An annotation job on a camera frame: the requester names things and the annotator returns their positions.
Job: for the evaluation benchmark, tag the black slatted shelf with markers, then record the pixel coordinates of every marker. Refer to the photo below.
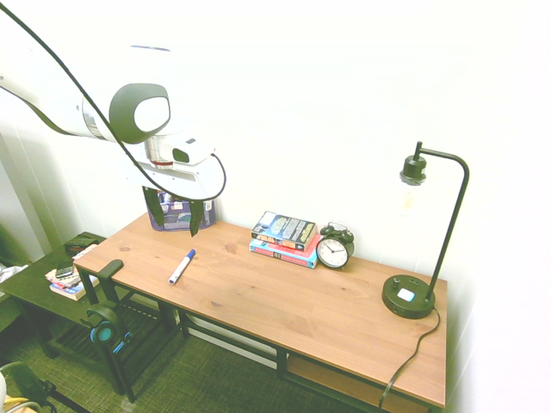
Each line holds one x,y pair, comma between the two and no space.
142,319

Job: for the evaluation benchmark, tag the blue and white magazine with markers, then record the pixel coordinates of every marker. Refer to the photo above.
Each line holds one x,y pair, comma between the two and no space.
75,293

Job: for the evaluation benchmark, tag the black alarm clock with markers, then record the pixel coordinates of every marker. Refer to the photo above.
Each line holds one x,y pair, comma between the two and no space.
332,251

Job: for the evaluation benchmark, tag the wooden desk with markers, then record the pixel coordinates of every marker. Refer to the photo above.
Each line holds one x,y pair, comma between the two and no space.
91,289

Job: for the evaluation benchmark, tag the purple mesh desk organizer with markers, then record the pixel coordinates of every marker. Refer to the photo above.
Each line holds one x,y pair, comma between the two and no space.
174,223

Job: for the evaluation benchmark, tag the dark paperback book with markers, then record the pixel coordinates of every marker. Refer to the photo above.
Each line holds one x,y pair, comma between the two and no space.
284,230

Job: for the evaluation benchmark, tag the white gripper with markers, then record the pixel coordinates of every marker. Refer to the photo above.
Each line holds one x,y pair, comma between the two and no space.
193,178

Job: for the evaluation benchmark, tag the black headphone hanger hook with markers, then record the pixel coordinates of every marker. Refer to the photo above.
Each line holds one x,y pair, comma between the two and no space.
111,269

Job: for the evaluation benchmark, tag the white marker with blue cap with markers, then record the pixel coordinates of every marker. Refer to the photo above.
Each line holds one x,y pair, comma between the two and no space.
181,267

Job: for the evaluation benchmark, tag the wooden shelf under desk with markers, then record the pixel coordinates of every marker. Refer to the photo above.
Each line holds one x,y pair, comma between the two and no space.
327,379

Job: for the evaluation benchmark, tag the red and blue book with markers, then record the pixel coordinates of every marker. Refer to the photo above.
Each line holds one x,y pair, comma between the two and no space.
286,256

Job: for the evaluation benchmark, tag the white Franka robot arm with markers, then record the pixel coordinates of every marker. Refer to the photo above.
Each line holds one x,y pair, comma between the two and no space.
64,86

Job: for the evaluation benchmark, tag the white crumpled plastic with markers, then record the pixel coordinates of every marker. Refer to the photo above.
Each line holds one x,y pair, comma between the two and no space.
10,273

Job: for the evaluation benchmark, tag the dark side table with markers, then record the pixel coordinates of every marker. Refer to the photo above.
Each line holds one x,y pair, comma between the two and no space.
26,290

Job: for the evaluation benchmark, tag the black mobile phone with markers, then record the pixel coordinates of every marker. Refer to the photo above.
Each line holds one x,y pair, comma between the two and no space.
64,272

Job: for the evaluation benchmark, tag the small black box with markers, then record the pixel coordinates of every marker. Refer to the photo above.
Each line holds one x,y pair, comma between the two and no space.
76,247

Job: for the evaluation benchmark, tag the black and blue headphones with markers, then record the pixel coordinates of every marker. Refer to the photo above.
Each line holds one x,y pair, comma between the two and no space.
103,333

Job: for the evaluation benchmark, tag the black desk lamp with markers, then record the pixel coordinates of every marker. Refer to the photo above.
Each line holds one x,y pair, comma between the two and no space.
406,301

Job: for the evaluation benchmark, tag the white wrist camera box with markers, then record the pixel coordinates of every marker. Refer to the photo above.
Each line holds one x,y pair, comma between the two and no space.
191,148

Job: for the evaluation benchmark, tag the patterned striped notebook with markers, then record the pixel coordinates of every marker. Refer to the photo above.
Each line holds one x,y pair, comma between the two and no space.
65,282

